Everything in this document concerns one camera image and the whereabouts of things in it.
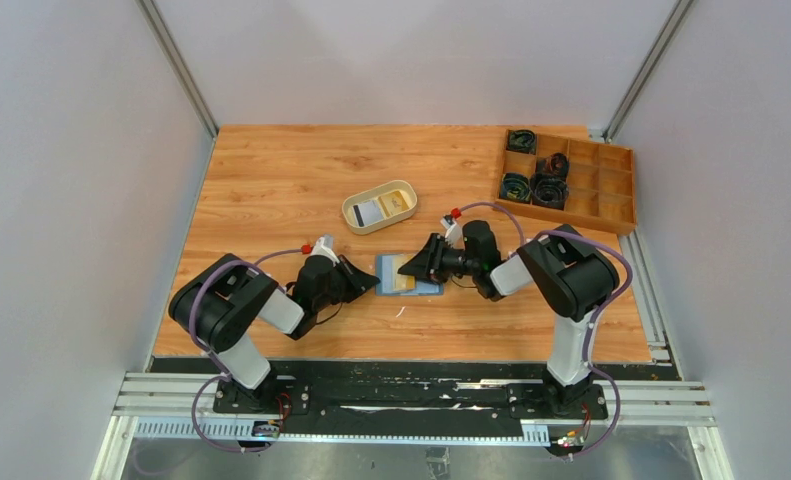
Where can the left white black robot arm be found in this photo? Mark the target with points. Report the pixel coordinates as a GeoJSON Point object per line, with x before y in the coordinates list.
{"type": "Point", "coordinates": [219, 305]}

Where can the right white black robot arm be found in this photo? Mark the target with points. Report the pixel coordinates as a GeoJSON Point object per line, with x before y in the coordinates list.
{"type": "Point", "coordinates": [573, 276]}

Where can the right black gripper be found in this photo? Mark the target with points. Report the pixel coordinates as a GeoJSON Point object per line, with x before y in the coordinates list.
{"type": "Point", "coordinates": [427, 263]}

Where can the rolled black belt middle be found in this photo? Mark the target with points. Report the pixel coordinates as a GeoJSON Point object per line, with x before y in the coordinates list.
{"type": "Point", "coordinates": [554, 165]}

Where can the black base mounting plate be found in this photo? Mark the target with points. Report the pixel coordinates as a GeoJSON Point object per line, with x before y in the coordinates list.
{"type": "Point", "coordinates": [436, 402]}

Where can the gold yellow credit card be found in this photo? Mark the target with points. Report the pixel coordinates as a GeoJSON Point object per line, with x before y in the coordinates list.
{"type": "Point", "coordinates": [403, 283]}

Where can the rolled dark belt left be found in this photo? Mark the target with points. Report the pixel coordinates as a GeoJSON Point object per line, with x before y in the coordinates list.
{"type": "Point", "coordinates": [515, 187]}

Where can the wooden compartment organizer box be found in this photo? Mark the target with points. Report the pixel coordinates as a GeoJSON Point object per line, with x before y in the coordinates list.
{"type": "Point", "coordinates": [601, 183]}

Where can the yellow card in tray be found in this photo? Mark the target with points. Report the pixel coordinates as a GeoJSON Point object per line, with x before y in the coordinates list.
{"type": "Point", "coordinates": [394, 203]}

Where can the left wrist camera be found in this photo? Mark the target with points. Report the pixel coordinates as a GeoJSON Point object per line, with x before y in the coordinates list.
{"type": "Point", "coordinates": [323, 246]}

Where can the cream oval tray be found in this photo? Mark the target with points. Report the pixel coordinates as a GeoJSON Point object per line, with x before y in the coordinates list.
{"type": "Point", "coordinates": [375, 193]}

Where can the aluminium rail frame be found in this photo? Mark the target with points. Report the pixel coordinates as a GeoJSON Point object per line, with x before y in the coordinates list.
{"type": "Point", "coordinates": [154, 406]}

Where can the rolled black belt large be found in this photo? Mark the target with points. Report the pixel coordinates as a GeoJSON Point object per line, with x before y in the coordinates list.
{"type": "Point", "coordinates": [549, 192]}

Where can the grey striped credit card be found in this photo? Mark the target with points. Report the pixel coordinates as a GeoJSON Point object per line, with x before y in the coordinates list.
{"type": "Point", "coordinates": [367, 213]}

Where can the blue leather card holder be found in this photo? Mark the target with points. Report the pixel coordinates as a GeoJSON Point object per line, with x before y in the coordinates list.
{"type": "Point", "coordinates": [387, 265]}

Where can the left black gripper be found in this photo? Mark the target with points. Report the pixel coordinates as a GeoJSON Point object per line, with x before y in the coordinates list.
{"type": "Point", "coordinates": [362, 282]}

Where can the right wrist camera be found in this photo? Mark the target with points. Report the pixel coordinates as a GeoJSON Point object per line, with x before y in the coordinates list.
{"type": "Point", "coordinates": [453, 230]}

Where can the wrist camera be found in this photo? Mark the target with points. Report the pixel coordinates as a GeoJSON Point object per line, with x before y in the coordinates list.
{"type": "Point", "coordinates": [323, 246]}
{"type": "Point", "coordinates": [453, 230]}

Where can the rolled black belt top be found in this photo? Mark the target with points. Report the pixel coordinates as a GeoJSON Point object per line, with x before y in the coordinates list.
{"type": "Point", "coordinates": [521, 141]}

